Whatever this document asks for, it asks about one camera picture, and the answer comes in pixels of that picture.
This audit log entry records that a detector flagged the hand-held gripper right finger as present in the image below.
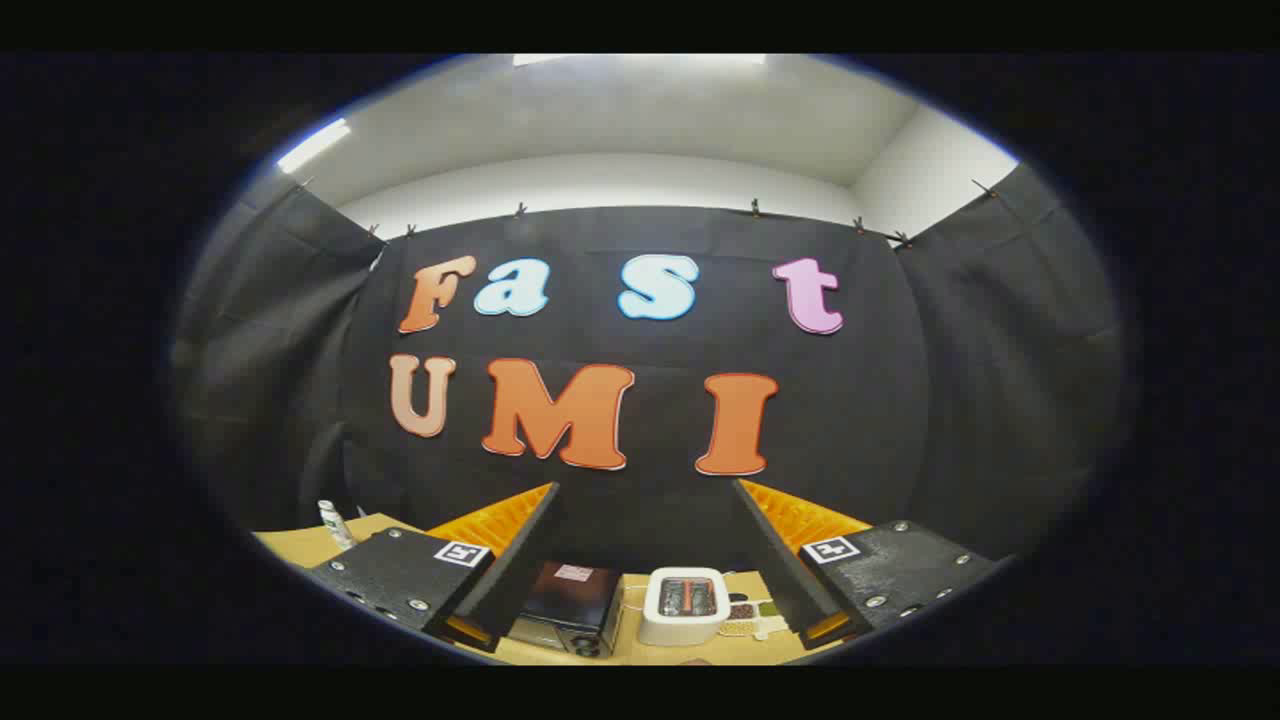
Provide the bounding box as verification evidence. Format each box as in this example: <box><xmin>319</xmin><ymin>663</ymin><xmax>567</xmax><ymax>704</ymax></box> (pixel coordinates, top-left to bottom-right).
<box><xmin>731</xmin><ymin>478</ymin><xmax>1006</xmax><ymax>651</ymax></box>

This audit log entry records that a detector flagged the row of black cloth clips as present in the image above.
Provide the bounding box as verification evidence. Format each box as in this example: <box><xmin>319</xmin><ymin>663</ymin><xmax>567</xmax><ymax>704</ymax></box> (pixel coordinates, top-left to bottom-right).
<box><xmin>295</xmin><ymin>175</ymin><xmax>1001</xmax><ymax>251</ymax></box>

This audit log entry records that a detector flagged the white bottle green label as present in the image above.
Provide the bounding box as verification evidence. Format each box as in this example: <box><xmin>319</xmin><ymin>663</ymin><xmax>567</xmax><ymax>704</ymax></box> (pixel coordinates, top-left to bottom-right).
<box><xmin>317</xmin><ymin>500</ymin><xmax>356</xmax><ymax>551</ymax></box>

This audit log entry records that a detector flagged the small plate with snacks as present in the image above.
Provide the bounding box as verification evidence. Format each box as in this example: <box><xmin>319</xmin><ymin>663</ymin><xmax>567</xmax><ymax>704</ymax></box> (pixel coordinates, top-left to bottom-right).
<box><xmin>718</xmin><ymin>597</ymin><xmax>791</xmax><ymax>641</ymax></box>

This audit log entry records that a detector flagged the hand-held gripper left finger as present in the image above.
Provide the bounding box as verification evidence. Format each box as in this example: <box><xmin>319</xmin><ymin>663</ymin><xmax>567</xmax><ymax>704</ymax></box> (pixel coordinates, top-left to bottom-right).
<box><xmin>305</xmin><ymin>482</ymin><xmax>561</xmax><ymax>656</ymax></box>

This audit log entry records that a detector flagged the ceiling light panel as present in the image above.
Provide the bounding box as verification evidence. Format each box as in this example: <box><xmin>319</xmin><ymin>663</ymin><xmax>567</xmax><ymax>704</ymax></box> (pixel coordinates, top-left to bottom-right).
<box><xmin>277</xmin><ymin>118</ymin><xmax>353</xmax><ymax>174</ymax></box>

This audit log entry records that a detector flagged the black toaster oven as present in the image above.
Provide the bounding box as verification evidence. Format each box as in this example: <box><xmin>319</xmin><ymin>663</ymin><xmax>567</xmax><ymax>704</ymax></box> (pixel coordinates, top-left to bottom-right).
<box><xmin>505</xmin><ymin>560</ymin><xmax>626</xmax><ymax>659</ymax></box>

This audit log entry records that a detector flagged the white toaster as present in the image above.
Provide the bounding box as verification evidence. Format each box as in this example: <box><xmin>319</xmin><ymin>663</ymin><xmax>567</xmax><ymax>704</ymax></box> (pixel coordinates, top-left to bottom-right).
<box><xmin>637</xmin><ymin>567</ymin><xmax>729</xmax><ymax>647</ymax></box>

